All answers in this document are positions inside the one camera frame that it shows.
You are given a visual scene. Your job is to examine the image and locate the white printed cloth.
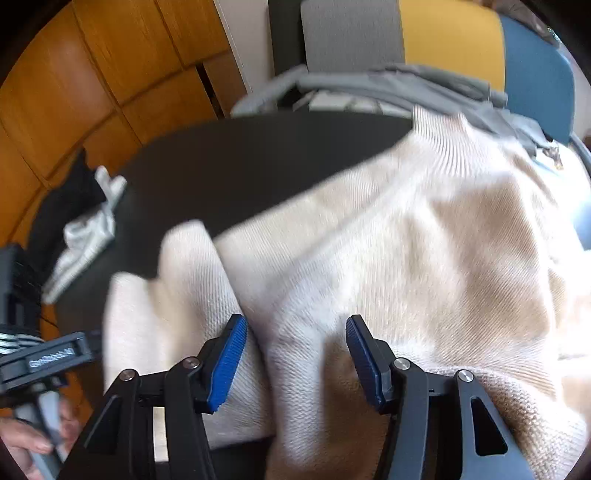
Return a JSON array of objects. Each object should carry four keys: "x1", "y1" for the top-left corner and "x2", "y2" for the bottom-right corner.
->
[{"x1": 526, "y1": 138, "x2": 591, "y2": 254}]

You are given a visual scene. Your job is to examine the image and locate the beige blanket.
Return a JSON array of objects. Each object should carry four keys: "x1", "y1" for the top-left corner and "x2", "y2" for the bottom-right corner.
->
[{"x1": 480, "y1": 0, "x2": 561, "y2": 46}]

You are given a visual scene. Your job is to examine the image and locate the grey garment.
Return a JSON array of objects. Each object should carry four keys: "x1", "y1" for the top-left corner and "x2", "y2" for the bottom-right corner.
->
[{"x1": 230, "y1": 64, "x2": 563, "y2": 163}]

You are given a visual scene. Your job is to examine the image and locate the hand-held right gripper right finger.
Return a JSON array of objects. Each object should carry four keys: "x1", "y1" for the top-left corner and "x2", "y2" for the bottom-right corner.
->
[{"x1": 345, "y1": 315, "x2": 536, "y2": 480}]

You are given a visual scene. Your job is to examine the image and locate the white cabinet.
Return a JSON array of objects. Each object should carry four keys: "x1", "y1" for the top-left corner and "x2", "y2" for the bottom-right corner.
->
[{"x1": 213, "y1": 0, "x2": 279, "y2": 118}]

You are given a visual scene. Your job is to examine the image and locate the person's left hand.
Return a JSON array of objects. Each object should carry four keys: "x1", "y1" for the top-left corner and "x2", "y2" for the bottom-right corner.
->
[{"x1": 0, "y1": 399, "x2": 83, "y2": 480}]

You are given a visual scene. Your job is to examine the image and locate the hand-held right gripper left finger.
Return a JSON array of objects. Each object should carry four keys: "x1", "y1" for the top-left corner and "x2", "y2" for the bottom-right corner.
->
[{"x1": 58, "y1": 314, "x2": 250, "y2": 480}]

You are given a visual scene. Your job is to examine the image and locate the white and black cloth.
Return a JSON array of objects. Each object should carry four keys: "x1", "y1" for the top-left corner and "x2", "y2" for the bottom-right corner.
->
[{"x1": 43, "y1": 165, "x2": 128, "y2": 304}]

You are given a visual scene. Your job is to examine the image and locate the cream knit sweater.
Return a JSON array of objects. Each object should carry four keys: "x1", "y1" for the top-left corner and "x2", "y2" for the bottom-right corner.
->
[{"x1": 104, "y1": 106, "x2": 591, "y2": 480}]

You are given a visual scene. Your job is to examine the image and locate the grey yellow blue colour-block rug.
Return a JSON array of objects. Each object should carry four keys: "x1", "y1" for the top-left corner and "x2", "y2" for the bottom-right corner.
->
[{"x1": 268, "y1": 0, "x2": 574, "y2": 144}]

